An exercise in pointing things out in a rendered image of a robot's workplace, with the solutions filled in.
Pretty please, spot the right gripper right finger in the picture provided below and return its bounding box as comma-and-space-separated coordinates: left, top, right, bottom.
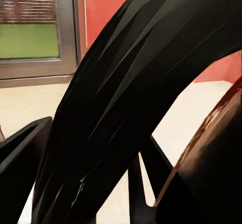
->
128, 135, 212, 224

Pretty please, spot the electric kettle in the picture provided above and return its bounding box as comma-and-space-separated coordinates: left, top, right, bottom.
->
31, 0, 242, 224

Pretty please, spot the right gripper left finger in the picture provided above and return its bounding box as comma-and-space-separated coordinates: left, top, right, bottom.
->
0, 116, 53, 224

